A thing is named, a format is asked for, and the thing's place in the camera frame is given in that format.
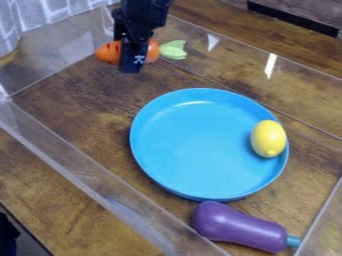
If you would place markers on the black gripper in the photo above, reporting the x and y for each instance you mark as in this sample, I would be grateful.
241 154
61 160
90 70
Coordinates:
137 18

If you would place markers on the orange toy carrot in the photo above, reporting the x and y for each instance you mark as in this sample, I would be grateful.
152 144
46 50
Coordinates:
172 50

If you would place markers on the blue round tray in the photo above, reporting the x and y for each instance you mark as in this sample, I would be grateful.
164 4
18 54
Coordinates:
190 142

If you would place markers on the white patterned curtain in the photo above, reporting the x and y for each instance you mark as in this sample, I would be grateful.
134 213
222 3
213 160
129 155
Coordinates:
23 15

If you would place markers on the yellow toy lemon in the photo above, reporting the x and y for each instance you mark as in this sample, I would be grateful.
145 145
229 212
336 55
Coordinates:
269 138

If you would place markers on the purple toy eggplant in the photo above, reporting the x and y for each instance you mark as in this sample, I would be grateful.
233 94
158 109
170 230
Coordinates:
221 223

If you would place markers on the clear acrylic enclosure wall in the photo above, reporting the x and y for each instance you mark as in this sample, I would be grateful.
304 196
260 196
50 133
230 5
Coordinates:
71 182

